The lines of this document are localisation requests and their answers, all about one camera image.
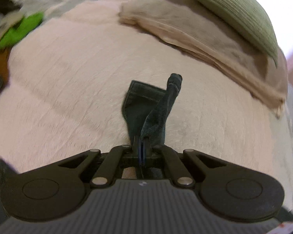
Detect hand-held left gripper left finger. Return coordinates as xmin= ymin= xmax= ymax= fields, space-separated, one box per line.
xmin=56 ymin=136 xmax=143 ymax=189

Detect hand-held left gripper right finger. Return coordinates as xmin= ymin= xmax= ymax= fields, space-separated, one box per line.
xmin=143 ymin=136 xmax=228 ymax=189

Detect dark jeans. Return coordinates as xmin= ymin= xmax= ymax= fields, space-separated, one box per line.
xmin=121 ymin=73 xmax=183 ymax=179

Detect bed with pink blanket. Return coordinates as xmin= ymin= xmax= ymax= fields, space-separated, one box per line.
xmin=0 ymin=0 xmax=293 ymax=195

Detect folded pink blanket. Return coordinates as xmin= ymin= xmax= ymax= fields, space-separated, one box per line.
xmin=118 ymin=0 xmax=289 ymax=119

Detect green checked pillow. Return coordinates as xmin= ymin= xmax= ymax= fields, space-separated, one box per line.
xmin=167 ymin=0 xmax=279 ymax=67

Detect bright green cloth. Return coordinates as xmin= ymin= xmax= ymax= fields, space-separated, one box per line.
xmin=0 ymin=12 xmax=45 ymax=52

